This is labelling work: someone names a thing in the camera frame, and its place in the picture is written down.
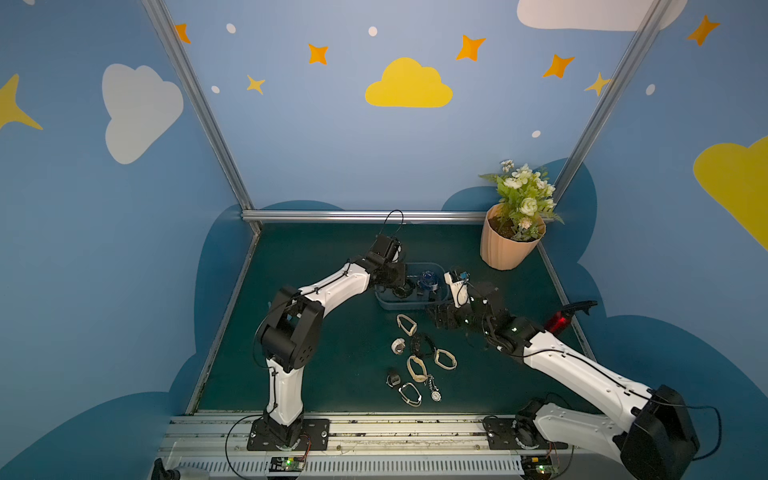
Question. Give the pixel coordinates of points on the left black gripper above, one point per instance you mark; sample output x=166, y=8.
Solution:
x=403, y=285

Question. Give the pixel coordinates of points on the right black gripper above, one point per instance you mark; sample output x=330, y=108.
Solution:
x=452, y=314

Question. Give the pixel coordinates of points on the black wide band watch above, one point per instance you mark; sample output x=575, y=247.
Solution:
x=405, y=291

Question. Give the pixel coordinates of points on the transparent blue watch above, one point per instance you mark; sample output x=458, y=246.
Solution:
x=428, y=282

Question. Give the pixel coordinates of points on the cream band watch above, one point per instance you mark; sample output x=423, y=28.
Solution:
x=444, y=359

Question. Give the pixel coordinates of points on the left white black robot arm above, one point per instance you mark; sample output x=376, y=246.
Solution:
x=290, y=331

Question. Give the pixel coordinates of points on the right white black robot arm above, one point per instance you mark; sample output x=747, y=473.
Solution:
x=648, y=431

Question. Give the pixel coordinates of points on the blue plastic storage box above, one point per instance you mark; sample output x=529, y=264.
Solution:
x=416, y=301

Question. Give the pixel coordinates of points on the beige square watch upper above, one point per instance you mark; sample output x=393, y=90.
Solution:
x=406, y=324

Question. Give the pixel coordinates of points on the beige band watch middle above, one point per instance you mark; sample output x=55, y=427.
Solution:
x=417, y=369

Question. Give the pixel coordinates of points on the small black watch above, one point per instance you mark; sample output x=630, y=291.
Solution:
x=393, y=379

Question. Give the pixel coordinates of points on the peach ribbed flower pot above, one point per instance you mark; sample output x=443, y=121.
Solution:
x=501, y=253

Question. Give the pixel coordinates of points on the red spray bottle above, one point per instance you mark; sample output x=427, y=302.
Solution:
x=563, y=318

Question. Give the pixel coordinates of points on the artificial white flower plant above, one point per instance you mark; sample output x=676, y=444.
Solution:
x=526, y=202

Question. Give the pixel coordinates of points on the right green circuit board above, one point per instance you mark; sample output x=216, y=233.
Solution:
x=537, y=467

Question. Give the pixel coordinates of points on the green circuit board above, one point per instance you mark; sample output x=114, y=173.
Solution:
x=292, y=465
x=537, y=467

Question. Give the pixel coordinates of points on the left green circuit board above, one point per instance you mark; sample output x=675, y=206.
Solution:
x=292, y=465

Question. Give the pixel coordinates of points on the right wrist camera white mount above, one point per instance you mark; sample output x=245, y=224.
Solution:
x=458, y=283

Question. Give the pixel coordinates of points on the aluminium frame back bar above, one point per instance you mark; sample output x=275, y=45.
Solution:
x=363, y=217

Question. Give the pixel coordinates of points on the white strap silver watch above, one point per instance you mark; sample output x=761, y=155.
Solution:
x=398, y=346

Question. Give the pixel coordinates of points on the silver bracelet watch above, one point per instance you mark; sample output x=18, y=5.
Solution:
x=410, y=394

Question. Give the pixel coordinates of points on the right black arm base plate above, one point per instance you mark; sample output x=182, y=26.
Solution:
x=510, y=433

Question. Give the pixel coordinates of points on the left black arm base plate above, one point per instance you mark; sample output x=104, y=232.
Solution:
x=268, y=435

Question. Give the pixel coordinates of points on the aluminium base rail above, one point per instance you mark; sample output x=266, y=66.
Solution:
x=369, y=446

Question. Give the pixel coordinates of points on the aluminium frame left post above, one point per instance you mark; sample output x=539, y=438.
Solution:
x=163, y=25

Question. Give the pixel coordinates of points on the aluminium frame post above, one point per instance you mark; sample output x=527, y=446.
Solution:
x=163, y=25
x=635, y=53

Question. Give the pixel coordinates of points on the aluminium frame right post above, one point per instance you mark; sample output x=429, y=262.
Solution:
x=635, y=53

